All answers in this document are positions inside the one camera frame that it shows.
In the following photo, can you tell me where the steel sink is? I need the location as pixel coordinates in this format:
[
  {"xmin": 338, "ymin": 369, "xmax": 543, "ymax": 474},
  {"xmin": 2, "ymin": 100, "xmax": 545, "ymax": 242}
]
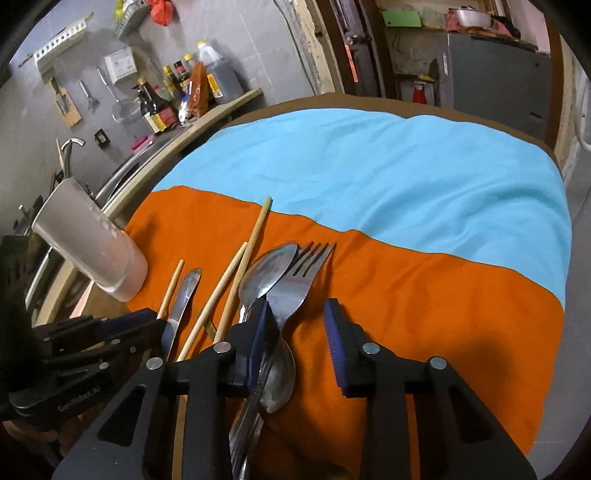
[{"xmin": 95, "ymin": 124, "xmax": 192, "ymax": 201}]

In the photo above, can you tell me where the wooden cutting board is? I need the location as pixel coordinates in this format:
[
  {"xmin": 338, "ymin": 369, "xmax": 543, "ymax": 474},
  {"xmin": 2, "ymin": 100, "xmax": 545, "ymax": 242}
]
[{"xmin": 50, "ymin": 78, "xmax": 83, "ymax": 128}]

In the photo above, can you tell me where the steel spoon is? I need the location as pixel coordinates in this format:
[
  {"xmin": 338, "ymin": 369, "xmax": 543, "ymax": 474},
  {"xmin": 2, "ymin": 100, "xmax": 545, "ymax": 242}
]
[{"xmin": 238, "ymin": 243, "xmax": 298, "ymax": 325}]

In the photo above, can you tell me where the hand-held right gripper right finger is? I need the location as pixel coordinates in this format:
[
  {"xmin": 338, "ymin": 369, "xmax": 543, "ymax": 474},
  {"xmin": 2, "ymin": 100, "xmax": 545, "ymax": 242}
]
[{"xmin": 323, "ymin": 299, "xmax": 539, "ymax": 480}]

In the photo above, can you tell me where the steel table knife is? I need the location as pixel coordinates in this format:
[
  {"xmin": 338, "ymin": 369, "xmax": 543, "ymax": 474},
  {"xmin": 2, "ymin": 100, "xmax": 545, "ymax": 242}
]
[{"xmin": 163, "ymin": 268, "xmax": 202, "ymax": 361}]

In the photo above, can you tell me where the large dark liquid jug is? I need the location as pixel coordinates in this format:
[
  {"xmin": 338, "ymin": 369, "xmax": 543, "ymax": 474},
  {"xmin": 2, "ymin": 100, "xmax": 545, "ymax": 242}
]
[{"xmin": 198, "ymin": 41, "xmax": 244, "ymax": 101}]

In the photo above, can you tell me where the metal strainer ladle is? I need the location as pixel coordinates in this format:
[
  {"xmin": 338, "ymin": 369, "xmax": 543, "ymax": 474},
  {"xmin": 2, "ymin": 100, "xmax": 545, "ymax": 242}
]
[{"xmin": 96, "ymin": 67, "xmax": 141, "ymax": 125}]

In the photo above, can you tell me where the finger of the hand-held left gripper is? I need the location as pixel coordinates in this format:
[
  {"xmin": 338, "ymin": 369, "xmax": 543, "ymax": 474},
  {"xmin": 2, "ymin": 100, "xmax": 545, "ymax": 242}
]
[
  {"xmin": 32, "ymin": 309, "xmax": 160, "ymax": 344},
  {"xmin": 44, "ymin": 319, "xmax": 168, "ymax": 377}
]

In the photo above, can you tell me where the white wall box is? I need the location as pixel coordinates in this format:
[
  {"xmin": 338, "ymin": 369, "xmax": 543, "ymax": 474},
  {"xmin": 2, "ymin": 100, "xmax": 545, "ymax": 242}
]
[{"xmin": 104, "ymin": 46, "xmax": 139, "ymax": 85}]

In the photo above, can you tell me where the green box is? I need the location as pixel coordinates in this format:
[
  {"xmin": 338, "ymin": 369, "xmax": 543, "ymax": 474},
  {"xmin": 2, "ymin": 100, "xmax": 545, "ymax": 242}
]
[{"xmin": 382, "ymin": 9, "xmax": 422, "ymax": 28}]

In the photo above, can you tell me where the white perforated metal rail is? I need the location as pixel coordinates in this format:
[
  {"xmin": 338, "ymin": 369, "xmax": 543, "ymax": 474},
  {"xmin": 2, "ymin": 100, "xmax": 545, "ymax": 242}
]
[{"xmin": 18, "ymin": 16, "xmax": 90, "ymax": 75}]

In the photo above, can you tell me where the blue and orange cloth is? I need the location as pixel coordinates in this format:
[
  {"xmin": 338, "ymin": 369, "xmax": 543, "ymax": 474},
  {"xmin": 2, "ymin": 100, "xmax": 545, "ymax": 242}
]
[{"xmin": 124, "ymin": 107, "xmax": 573, "ymax": 480}]

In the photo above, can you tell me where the hanging metal tool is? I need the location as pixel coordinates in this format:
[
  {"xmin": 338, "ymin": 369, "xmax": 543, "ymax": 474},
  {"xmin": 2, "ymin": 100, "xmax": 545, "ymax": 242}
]
[{"xmin": 78, "ymin": 78, "xmax": 100, "ymax": 112}]

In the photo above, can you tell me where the metal pot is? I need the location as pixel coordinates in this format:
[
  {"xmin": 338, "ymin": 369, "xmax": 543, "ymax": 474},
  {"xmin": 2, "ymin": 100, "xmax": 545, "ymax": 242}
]
[{"xmin": 454, "ymin": 6, "xmax": 493, "ymax": 29}]

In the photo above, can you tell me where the white plastic utensil holder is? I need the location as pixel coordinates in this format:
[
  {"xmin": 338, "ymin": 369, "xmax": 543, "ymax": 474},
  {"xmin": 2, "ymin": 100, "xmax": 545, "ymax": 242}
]
[{"xmin": 31, "ymin": 179, "xmax": 148, "ymax": 303}]

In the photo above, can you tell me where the dark soy sauce bottle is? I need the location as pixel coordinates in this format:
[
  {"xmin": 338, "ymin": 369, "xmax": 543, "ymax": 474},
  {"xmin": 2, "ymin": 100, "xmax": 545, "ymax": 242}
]
[
  {"xmin": 147, "ymin": 88, "xmax": 179, "ymax": 136},
  {"xmin": 137, "ymin": 78, "xmax": 155, "ymax": 127}
]

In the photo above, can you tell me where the grey refrigerator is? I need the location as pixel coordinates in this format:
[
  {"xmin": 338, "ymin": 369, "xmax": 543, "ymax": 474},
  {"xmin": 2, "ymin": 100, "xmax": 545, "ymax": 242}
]
[{"xmin": 436, "ymin": 31, "xmax": 553, "ymax": 141}]

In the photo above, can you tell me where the dark cap sauce bottle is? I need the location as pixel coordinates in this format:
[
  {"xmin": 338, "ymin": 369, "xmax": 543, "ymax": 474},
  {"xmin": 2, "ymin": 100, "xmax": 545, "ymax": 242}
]
[{"xmin": 173, "ymin": 60, "xmax": 191, "ymax": 93}]

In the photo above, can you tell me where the red plastic bag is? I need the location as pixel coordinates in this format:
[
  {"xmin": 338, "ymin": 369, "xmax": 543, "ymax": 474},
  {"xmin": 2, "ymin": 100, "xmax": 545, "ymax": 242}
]
[{"xmin": 150, "ymin": 0, "xmax": 179, "ymax": 27}]

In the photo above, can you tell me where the brown seasoning packet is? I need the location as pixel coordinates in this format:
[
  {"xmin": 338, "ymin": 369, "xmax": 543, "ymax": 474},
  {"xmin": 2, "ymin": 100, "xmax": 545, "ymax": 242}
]
[{"xmin": 188, "ymin": 62, "xmax": 212, "ymax": 117}]

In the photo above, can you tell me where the wooden door frame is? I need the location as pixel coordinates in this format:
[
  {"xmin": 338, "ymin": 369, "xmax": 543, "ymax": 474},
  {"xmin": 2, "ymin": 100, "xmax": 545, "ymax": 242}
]
[{"xmin": 295, "ymin": 0, "xmax": 338, "ymax": 99}]

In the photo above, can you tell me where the metal faucet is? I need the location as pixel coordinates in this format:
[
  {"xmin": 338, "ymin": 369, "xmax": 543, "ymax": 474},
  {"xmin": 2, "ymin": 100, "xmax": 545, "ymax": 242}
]
[{"xmin": 59, "ymin": 137, "xmax": 86, "ymax": 180}]

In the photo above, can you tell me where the steel fork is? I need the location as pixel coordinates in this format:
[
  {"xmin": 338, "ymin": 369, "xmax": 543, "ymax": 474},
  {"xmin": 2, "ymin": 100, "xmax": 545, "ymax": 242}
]
[{"xmin": 228, "ymin": 241, "xmax": 337, "ymax": 480}]

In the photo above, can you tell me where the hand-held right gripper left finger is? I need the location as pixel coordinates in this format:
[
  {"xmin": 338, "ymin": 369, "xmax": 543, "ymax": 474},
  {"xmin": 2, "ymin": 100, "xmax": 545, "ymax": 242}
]
[{"xmin": 53, "ymin": 298, "xmax": 282, "ymax": 480}]

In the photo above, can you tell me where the wire wall rack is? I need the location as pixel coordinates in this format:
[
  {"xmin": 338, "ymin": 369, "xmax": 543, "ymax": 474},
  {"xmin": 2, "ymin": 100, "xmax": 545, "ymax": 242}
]
[{"xmin": 115, "ymin": 0, "xmax": 153, "ymax": 38}]

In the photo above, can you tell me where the metal spoon bowl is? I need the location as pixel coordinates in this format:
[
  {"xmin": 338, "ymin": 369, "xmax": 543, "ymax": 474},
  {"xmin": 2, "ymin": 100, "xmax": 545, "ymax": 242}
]
[{"xmin": 257, "ymin": 337, "xmax": 297, "ymax": 415}]

